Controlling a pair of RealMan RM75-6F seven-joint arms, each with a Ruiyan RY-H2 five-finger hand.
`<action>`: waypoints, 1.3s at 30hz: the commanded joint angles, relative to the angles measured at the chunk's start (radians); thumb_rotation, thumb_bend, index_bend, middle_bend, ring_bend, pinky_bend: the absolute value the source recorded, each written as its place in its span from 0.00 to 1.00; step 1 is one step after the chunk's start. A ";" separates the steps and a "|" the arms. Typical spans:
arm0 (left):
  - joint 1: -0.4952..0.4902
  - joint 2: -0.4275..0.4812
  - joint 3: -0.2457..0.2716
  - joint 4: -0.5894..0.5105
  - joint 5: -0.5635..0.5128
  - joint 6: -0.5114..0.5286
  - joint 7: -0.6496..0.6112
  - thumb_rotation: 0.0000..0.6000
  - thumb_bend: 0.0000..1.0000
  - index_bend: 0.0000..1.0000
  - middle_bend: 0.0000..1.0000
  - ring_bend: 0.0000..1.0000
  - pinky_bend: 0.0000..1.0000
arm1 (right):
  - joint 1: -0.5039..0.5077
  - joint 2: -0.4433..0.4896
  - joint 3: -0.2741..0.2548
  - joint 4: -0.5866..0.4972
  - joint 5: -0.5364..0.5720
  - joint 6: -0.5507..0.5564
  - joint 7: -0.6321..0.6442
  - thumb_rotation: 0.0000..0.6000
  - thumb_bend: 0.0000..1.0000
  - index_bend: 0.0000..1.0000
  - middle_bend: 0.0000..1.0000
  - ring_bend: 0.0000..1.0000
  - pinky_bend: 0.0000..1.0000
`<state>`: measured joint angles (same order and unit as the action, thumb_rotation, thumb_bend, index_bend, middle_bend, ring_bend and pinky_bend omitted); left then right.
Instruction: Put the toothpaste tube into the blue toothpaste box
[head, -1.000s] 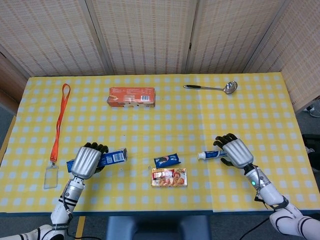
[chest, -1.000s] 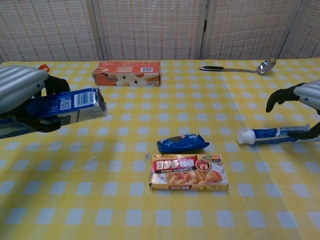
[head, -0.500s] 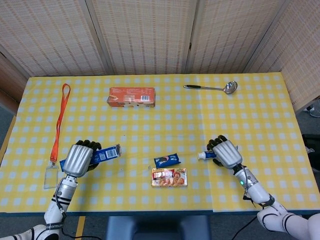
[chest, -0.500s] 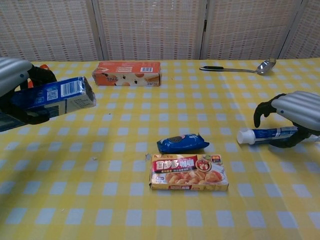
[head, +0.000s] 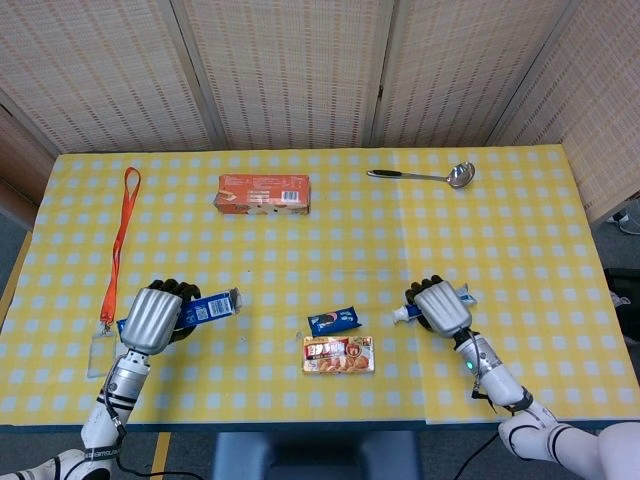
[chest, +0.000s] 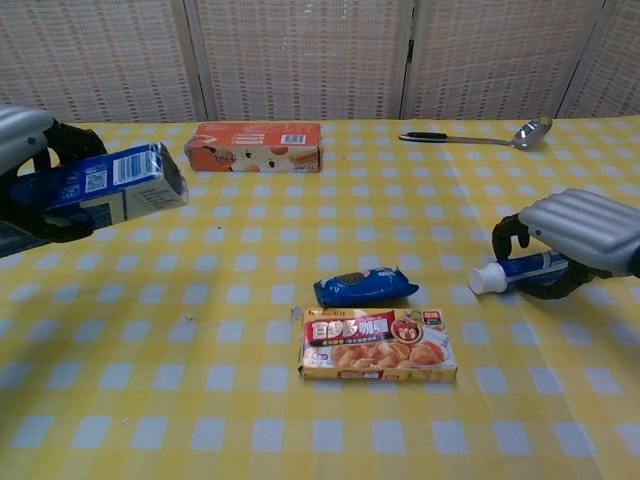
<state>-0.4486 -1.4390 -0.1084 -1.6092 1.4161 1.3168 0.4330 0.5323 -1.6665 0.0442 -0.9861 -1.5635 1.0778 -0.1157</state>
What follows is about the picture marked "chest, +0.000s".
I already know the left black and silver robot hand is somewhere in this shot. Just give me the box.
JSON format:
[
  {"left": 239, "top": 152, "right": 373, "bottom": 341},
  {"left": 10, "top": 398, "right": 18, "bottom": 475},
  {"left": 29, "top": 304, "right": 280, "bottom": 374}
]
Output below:
[{"left": 0, "top": 104, "right": 109, "bottom": 245}]

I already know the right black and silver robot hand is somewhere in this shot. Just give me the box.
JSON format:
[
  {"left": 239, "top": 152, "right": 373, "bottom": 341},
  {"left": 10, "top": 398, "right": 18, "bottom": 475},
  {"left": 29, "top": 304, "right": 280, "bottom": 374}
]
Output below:
[{"left": 492, "top": 188, "right": 640, "bottom": 301}]

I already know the blue and white toothpaste tube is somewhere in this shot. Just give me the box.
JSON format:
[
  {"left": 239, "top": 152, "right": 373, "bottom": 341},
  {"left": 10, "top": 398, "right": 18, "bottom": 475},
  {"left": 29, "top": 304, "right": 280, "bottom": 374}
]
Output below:
[{"left": 468, "top": 249, "right": 571, "bottom": 295}]

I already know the blue white carton box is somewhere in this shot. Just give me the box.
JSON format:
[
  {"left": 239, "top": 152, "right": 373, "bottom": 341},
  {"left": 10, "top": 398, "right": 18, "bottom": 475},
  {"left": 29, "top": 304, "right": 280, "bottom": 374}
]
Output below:
[{"left": 0, "top": 142, "right": 189, "bottom": 259}]

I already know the orange biscuit box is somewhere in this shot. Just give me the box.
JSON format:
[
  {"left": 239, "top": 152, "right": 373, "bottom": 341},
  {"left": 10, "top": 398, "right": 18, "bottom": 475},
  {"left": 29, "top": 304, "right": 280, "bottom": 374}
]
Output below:
[{"left": 183, "top": 122, "right": 323, "bottom": 174}]

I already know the yellow red curry box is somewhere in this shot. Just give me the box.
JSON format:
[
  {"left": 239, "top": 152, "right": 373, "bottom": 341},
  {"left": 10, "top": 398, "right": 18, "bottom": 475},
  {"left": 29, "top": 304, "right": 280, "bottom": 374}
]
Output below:
[{"left": 298, "top": 307, "right": 459, "bottom": 382}]

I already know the blue cookie packet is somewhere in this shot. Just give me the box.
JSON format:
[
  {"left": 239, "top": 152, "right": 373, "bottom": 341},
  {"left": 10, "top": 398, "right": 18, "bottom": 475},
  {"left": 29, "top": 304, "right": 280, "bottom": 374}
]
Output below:
[{"left": 313, "top": 266, "right": 420, "bottom": 308}]

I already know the yellow white checked tablecloth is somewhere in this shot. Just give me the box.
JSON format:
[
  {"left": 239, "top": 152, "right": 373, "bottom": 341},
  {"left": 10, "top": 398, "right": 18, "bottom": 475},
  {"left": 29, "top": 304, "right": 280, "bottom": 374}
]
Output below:
[{"left": 0, "top": 115, "right": 640, "bottom": 480}]

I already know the woven folding screen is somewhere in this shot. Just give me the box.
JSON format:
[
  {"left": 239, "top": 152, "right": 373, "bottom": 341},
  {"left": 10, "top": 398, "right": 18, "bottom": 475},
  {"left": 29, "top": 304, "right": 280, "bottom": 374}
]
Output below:
[{"left": 0, "top": 0, "right": 640, "bottom": 124}]

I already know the steel ladle with black handle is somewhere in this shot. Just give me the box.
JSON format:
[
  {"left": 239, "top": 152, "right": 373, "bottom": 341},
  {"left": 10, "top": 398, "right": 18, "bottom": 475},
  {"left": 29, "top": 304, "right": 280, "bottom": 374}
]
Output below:
[{"left": 398, "top": 116, "right": 554, "bottom": 151}]

